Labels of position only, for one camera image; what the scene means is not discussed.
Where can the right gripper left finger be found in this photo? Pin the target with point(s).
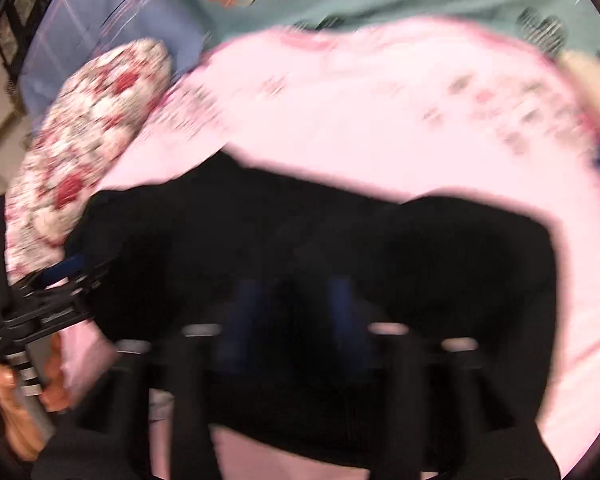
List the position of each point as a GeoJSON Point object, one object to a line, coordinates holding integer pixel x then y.
{"type": "Point", "coordinates": [106, 436]}

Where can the pink floral bedspread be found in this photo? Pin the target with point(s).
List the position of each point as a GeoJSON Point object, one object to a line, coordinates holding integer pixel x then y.
{"type": "Point", "coordinates": [424, 106]}

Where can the blue plaid pillow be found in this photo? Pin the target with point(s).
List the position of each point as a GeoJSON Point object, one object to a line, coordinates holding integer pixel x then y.
{"type": "Point", "coordinates": [75, 31]}

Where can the person left hand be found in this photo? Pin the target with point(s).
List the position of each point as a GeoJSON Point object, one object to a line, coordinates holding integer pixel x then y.
{"type": "Point", "coordinates": [25, 417]}

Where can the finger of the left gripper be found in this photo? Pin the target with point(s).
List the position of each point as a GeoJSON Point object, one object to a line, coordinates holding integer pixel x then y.
{"type": "Point", "coordinates": [83, 284]}
{"type": "Point", "coordinates": [65, 270]}

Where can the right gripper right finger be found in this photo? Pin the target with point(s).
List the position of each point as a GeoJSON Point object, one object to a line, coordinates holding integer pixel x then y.
{"type": "Point", "coordinates": [445, 412]}

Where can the black pants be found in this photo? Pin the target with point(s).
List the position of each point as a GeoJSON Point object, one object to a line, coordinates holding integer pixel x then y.
{"type": "Point", "coordinates": [443, 266]}

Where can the dark framed wall pictures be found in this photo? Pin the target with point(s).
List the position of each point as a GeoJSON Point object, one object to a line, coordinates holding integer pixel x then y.
{"type": "Point", "coordinates": [19, 21]}

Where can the red floral bolster pillow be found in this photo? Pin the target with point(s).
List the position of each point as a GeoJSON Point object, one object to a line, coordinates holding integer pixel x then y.
{"type": "Point", "coordinates": [98, 112]}

